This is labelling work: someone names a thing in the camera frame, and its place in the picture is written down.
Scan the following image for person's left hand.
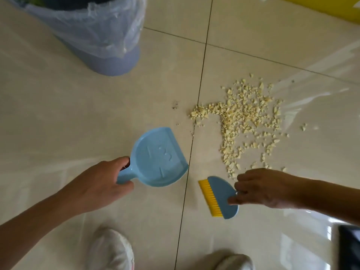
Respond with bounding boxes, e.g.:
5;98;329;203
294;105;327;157
56;156;135;216

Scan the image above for person's right hand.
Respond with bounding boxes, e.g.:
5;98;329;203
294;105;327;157
227;168;304;210

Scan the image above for blue hand brush yellow bristles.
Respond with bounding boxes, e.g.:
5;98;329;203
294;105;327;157
198;176;239;220

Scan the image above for blue plastic dustpan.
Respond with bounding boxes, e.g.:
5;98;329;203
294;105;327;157
116;127;189;188

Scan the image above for person's right forearm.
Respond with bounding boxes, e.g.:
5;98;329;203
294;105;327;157
299;178;360;226

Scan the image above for person's left forearm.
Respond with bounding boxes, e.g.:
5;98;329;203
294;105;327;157
0;192;69;270

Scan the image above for person's right white shoe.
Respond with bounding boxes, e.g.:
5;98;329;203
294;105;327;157
215;253;255;270

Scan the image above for person's white shoe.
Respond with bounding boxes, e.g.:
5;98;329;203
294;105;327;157
215;253;255;270
87;228;135;270

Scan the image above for person's left white shoe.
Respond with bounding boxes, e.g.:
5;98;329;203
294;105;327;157
87;228;135;270

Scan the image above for pile of pale crumbs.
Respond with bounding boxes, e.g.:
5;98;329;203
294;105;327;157
189;73;308;180

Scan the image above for black object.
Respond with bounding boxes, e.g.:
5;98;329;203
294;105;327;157
337;225;360;270

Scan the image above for blue plastic trash bin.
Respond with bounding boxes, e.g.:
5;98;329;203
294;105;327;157
42;0;142;77

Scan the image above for clear plastic bin liner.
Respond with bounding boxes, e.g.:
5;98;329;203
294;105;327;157
4;0;148;60

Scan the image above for yellow panel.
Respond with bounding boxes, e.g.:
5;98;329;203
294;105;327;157
277;0;360;25

